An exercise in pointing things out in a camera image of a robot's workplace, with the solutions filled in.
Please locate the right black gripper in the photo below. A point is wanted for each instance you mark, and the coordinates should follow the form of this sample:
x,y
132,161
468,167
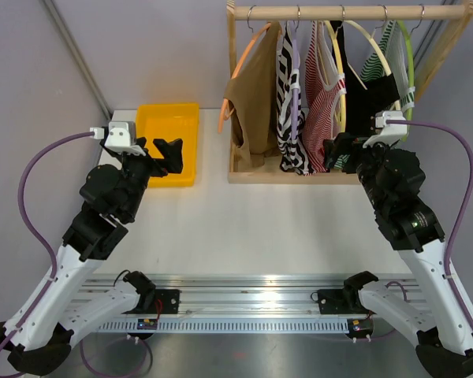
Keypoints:
x,y
347,146

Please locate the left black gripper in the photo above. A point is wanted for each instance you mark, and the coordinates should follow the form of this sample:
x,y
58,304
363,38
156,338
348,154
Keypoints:
x,y
171,153

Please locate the black white striped tank top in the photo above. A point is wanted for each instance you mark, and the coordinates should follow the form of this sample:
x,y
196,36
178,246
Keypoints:
x,y
293,159

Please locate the orange hanger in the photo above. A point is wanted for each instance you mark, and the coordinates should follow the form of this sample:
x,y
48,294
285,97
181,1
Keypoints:
x,y
236,75

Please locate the red white striped tank top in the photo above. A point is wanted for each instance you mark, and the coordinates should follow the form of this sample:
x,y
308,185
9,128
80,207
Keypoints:
x,y
324,88

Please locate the tan tank top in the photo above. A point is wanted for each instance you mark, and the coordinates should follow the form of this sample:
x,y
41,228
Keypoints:
x,y
253,96

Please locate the purple hanger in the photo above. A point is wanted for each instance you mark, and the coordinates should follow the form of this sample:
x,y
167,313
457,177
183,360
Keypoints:
x,y
294,86

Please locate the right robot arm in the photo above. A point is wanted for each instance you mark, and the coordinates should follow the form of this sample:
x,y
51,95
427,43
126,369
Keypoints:
x,y
392,178

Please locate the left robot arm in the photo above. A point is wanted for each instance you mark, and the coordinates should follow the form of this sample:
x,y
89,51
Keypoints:
x,y
41,334

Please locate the yellow hanger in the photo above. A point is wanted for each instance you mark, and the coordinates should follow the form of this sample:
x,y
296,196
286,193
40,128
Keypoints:
x,y
341,107

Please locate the cream hanger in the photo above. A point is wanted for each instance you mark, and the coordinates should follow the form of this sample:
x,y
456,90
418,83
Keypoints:
x,y
377,50

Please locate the green white striped tank top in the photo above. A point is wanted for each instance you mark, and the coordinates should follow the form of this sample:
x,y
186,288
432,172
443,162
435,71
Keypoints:
x,y
391,46

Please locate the green hanger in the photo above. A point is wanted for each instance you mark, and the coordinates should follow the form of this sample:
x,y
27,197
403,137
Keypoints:
x,y
409,63

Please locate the yellow plastic bin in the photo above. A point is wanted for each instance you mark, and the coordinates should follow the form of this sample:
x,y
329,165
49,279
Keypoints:
x,y
170,122

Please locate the wooden clothes rack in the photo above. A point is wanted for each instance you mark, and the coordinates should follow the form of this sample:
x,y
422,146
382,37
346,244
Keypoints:
x,y
458,16

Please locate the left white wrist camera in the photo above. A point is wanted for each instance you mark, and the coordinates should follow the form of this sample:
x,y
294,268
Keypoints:
x,y
119,137

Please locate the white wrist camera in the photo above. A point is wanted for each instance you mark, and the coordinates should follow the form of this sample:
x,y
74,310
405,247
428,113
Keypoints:
x,y
390,128
119,137

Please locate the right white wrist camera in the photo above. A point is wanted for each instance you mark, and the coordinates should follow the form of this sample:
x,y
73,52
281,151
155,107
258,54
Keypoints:
x,y
390,128

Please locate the aluminium rail base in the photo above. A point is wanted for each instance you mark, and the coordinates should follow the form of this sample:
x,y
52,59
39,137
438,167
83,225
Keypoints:
x,y
279,304

